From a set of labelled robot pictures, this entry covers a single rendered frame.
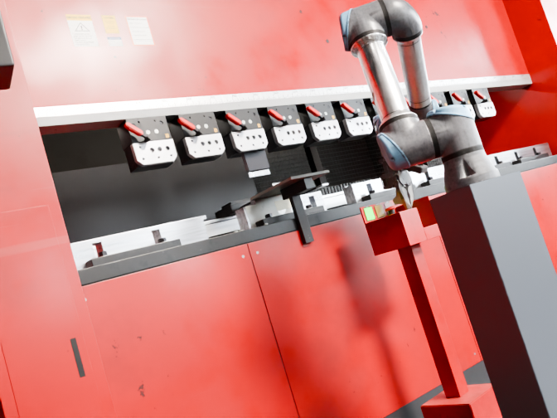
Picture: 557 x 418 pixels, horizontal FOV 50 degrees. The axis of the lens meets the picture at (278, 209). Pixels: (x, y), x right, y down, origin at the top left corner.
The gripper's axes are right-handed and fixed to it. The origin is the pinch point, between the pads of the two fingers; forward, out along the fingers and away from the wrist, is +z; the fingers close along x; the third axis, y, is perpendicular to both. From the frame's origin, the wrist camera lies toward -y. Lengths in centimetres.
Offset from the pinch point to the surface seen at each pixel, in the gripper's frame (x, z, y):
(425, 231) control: 4.3, 9.5, -6.5
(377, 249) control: 15.3, 11.5, 7.1
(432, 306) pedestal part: 7.4, 35.1, -3.7
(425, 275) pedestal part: 5.4, 24.5, -2.8
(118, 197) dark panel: 59, -33, 98
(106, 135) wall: -63, -115, 316
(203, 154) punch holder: 53, -36, 42
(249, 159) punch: 31, -32, 44
